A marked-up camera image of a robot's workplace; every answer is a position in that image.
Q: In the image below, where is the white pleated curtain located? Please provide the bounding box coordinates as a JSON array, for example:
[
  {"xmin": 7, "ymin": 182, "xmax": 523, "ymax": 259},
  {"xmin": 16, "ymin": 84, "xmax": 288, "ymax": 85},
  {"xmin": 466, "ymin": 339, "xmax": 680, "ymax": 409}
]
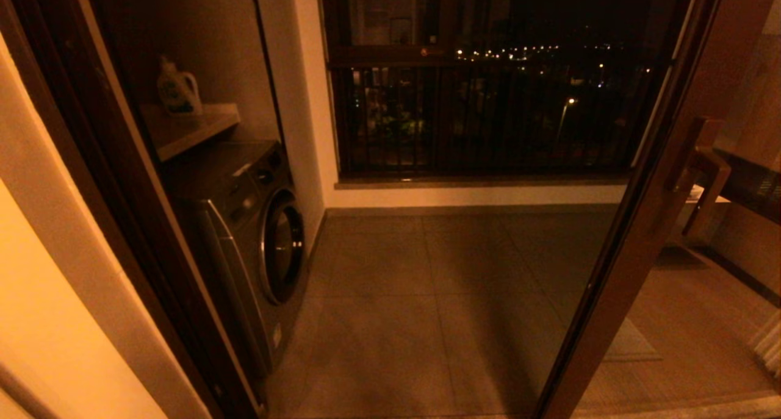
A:
[{"xmin": 749, "ymin": 312, "xmax": 781, "ymax": 377}]

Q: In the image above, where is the grey front-load washing machine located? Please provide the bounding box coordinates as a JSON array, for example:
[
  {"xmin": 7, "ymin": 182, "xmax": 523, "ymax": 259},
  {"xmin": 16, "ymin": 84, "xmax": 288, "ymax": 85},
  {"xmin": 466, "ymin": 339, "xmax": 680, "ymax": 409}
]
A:
[{"xmin": 160, "ymin": 140, "xmax": 309, "ymax": 377}]

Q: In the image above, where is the white detergent bottle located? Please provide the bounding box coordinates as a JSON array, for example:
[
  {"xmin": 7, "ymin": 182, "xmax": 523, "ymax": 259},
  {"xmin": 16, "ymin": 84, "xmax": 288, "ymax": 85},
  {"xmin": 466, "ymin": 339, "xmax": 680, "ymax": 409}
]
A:
[{"xmin": 156, "ymin": 56, "xmax": 203, "ymax": 117}]

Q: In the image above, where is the wooden door handle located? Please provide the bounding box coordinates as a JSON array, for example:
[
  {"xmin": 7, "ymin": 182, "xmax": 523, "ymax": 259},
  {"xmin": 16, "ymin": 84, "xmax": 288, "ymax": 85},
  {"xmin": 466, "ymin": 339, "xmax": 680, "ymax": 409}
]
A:
[{"xmin": 682, "ymin": 116, "xmax": 733, "ymax": 237}]

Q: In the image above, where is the brown framed glass sliding door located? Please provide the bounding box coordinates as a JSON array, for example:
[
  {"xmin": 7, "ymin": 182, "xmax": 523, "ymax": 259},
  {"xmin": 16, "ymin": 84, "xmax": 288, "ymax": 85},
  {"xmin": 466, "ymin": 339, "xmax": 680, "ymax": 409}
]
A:
[{"xmin": 534, "ymin": 0, "xmax": 781, "ymax": 419}]

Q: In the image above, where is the light wall shelf board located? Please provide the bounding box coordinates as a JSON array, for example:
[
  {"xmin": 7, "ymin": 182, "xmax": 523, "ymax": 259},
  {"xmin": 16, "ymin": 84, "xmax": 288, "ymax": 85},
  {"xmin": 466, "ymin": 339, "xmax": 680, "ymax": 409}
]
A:
[{"xmin": 139, "ymin": 103, "xmax": 241, "ymax": 162}]

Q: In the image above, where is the window with black railing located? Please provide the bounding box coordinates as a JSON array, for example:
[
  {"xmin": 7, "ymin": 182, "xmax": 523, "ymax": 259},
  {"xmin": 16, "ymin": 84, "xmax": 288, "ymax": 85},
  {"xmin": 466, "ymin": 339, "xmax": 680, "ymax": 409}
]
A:
[{"xmin": 319, "ymin": 0, "xmax": 696, "ymax": 179}]

